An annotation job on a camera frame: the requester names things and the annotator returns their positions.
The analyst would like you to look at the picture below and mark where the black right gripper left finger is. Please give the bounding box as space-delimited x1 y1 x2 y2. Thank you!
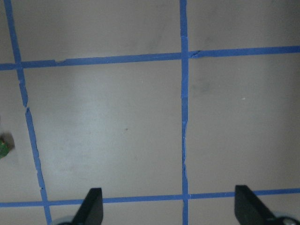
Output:
71 187 104 225

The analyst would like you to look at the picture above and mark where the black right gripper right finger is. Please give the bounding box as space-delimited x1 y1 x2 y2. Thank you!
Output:
234 185 281 225

